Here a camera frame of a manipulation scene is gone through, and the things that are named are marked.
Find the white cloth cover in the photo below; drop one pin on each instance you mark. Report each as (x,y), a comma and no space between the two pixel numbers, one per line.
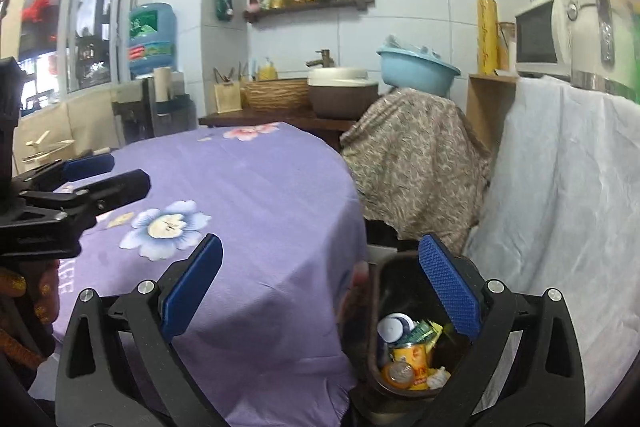
(550,207)

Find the white electric pot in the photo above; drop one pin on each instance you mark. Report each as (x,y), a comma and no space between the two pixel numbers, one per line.
(47,152)

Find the beige utensil holder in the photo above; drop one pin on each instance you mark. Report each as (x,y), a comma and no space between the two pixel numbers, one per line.
(228,97)

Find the small pink teapot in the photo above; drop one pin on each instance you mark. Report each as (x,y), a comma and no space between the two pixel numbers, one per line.
(254,6)

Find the brown white rice cooker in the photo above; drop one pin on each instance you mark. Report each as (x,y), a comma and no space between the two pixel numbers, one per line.
(342,99)

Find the green yellow snack wrapper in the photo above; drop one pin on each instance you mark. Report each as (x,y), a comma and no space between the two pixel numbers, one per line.
(425,333)

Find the red cylindrical canister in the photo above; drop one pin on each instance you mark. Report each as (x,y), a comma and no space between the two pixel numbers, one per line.
(395,327)

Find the white tissue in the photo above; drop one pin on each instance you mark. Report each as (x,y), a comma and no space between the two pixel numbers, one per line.
(440,378)

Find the grey water dispenser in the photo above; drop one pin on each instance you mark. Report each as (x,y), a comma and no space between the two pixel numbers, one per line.
(135,117)

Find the blue water jug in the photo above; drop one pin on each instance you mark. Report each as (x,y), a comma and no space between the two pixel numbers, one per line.
(152,39)

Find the bundle of utensils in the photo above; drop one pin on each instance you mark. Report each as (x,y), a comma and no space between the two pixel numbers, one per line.
(230,73)

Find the sliding window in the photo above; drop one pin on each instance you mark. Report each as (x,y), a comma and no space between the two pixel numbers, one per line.
(85,37)

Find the person's left hand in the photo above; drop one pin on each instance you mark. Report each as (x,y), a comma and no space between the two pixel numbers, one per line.
(35,287)

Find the paper cup tube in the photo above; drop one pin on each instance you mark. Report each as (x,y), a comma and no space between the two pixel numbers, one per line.
(162,84)

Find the yellow film roll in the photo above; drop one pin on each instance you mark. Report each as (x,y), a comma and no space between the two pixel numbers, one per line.
(488,37)

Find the yellow can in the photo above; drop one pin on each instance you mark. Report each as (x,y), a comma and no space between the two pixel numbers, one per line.
(412,354)

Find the wicker basket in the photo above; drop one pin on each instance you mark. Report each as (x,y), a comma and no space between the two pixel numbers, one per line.
(275,94)

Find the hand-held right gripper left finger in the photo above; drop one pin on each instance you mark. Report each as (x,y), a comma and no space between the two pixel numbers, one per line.
(192,289)

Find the light blue plastic basin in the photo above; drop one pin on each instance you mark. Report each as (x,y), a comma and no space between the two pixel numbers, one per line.
(415,74)

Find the white microwave oven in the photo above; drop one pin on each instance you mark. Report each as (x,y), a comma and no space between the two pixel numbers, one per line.
(535,37)

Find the green packet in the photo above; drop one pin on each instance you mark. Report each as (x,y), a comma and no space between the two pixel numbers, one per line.
(224,2)

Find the brown patterned cloth cover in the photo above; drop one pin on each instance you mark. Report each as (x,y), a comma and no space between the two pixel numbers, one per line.
(415,157)

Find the green soda bottle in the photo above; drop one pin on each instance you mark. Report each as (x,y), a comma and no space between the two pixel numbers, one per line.
(630,57)

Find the beige cloth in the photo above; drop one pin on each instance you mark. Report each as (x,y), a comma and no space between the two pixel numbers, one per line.
(85,122)

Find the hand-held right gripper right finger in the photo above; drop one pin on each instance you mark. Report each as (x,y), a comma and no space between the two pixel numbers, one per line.
(450,289)

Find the dark brown bin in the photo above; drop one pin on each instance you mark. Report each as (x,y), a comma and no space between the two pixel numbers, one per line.
(395,287)

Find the white thermos jug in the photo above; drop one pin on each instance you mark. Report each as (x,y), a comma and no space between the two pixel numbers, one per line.
(582,42)

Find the crumpled white bag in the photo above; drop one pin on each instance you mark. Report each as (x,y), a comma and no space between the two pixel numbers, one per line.
(410,44)

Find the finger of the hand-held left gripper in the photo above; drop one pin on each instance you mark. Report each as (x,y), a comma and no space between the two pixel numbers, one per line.
(125,189)
(87,167)

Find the purple floral tablecloth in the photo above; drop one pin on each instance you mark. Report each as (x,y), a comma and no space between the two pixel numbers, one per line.
(250,232)

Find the yellow soap dispenser bottle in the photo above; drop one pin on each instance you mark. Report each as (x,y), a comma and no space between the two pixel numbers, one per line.
(267,71)

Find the white power plug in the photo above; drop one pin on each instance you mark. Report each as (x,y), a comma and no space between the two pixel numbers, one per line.
(95,153)

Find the metal faucet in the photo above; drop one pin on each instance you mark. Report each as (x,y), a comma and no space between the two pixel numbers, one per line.
(324,58)

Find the light wooden shelf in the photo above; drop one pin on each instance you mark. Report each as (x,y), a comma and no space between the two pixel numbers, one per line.
(487,112)

